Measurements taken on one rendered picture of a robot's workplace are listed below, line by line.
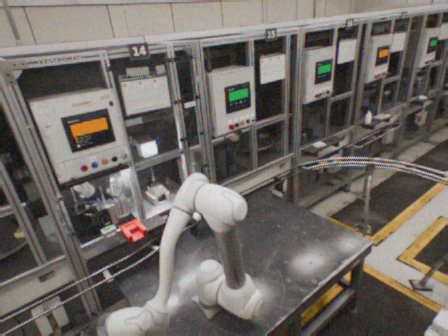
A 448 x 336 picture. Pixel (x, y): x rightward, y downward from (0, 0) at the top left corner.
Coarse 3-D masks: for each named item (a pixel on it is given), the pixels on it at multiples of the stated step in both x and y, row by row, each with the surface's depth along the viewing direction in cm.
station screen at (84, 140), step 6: (102, 114) 168; (78, 120) 162; (84, 120) 163; (90, 120) 165; (108, 126) 172; (72, 132) 162; (96, 132) 169; (102, 132) 171; (108, 132) 173; (72, 138) 163; (78, 138) 164; (84, 138) 166; (90, 138) 168; (96, 138) 170; (102, 138) 172; (108, 138) 174; (78, 144) 165; (84, 144) 167; (90, 144) 169
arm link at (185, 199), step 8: (192, 176) 127; (200, 176) 127; (184, 184) 126; (192, 184) 124; (200, 184) 122; (184, 192) 124; (192, 192) 121; (176, 200) 125; (184, 200) 122; (192, 200) 120; (184, 208) 122; (192, 208) 122
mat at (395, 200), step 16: (416, 160) 452; (432, 160) 447; (400, 176) 412; (416, 176) 409; (384, 192) 379; (400, 192) 376; (416, 192) 373; (432, 192) 371; (352, 208) 354; (368, 208) 351; (384, 208) 348; (400, 208) 346; (416, 208) 344; (352, 224) 327; (368, 224) 325; (384, 224) 322; (400, 224) 321
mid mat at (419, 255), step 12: (432, 228) 311; (444, 228) 309; (420, 240) 297; (432, 240) 295; (444, 240) 293; (408, 252) 283; (420, 252) 282; (432, 252) 280; (444, 252) 279; (408, 264) 270; (420, 264) 269; (432, 264) 268; (444, 264) 267; (432, 276) 257; (444, 276) 255
